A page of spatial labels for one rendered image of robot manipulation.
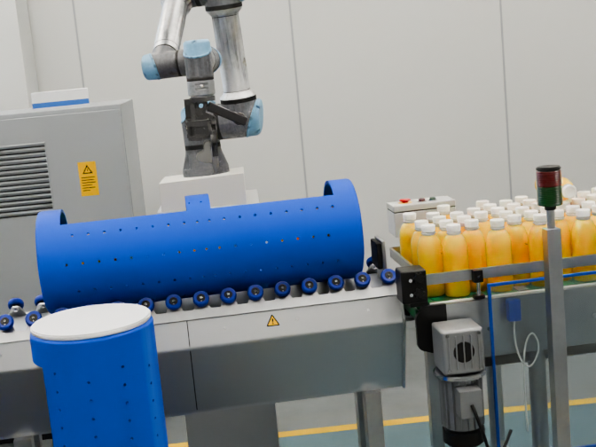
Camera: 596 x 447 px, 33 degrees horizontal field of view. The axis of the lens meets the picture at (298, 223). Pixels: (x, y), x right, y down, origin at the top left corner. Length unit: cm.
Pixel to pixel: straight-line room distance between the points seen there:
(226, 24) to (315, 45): 244
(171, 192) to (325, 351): 73
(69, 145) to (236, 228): 177
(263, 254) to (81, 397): 69
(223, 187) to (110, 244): 56
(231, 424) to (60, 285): 88
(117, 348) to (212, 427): 110
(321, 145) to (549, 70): 133
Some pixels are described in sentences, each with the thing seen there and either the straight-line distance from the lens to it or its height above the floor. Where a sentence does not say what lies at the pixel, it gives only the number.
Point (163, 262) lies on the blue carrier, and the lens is 273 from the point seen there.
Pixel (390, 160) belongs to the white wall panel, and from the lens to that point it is 568.
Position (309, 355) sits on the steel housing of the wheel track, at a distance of 285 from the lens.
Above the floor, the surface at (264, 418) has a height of 44.
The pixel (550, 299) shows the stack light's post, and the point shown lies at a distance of 270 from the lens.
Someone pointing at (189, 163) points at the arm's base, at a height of 128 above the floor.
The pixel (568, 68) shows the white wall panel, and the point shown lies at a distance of 588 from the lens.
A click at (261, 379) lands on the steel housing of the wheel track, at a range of 287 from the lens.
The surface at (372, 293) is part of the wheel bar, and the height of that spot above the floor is 92.
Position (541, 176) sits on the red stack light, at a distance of 263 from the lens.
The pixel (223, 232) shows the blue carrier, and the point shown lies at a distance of 273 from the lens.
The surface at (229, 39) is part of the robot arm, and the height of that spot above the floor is 166.
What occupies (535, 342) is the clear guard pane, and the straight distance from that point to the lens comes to 283.
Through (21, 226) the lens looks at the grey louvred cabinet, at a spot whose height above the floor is 97.
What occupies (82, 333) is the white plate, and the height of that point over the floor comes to 104.
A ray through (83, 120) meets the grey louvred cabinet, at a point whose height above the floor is 139.
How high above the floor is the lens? 161
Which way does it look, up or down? 10 degrees down
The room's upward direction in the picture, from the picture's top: 5 degrees counter-clockwise
